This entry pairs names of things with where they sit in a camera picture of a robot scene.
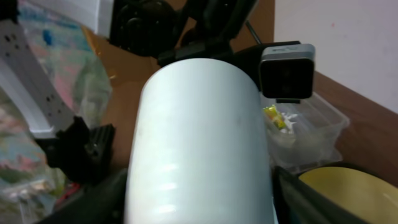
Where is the clear plastic waste bin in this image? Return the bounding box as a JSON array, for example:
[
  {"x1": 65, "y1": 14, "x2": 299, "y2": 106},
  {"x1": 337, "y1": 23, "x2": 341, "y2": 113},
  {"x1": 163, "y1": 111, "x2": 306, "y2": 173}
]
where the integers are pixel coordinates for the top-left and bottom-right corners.
[{"x1": 261, "y1": 93, "x2": 349, "y2": 174}]

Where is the light blue bowl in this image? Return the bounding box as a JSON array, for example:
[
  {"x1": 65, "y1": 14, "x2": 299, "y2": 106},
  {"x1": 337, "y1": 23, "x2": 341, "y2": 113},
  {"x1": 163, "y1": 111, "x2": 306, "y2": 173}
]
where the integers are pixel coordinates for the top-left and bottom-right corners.
[{"x1": 124, "y1": 58, "x2": 274, "y2": 223}]

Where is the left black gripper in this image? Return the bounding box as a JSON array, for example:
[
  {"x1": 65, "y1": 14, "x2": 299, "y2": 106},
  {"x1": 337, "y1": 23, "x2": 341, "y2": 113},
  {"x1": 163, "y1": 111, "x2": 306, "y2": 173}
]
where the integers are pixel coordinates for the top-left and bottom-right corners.
[{"x1": 157, "y1": 0, "x2": 301, "y2": 91}]

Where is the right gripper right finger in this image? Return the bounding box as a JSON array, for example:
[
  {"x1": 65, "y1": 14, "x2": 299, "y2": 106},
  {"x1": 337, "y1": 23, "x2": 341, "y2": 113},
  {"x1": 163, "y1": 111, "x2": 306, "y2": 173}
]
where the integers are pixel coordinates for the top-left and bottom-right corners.
[{"x1": 272, "y1": 166, "x2": 365, "y2": 224}]

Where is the yellow round plate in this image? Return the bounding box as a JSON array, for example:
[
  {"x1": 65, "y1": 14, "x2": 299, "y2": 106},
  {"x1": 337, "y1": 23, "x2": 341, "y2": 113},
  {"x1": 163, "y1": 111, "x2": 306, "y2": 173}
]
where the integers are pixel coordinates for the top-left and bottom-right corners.
[{"x1": 298, "y1": 167, "x2": 397, "y2": 223}]

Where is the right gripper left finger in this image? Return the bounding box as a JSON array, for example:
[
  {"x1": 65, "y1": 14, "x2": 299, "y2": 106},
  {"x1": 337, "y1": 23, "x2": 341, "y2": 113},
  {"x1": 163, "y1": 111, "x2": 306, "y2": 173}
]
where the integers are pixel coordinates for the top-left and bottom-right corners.
[{"x1": 38, "y1": 169, "x2": 127, "y2": 224}]

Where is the white plastic bag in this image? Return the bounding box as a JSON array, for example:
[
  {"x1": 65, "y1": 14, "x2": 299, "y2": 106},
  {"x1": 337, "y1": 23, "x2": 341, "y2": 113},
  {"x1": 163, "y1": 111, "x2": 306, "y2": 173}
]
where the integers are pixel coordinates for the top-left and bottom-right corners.
[{"x1": 280, "y1": 113, "x2": 298, "y2": 134}]

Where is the yellow green snack wrapper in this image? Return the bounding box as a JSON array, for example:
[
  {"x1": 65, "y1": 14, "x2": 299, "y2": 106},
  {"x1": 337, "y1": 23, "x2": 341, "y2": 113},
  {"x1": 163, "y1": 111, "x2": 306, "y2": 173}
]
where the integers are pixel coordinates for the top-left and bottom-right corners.
[{"x1": 263, "y1": 105, "x2": 287, "y2": 130}]

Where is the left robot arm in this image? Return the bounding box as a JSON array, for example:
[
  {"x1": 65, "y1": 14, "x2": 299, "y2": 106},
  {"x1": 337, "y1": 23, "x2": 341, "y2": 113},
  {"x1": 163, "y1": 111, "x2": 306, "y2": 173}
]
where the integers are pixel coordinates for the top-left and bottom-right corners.
[{"x1": 1, "y1": 1, "x2": 312, "y2": 183}]

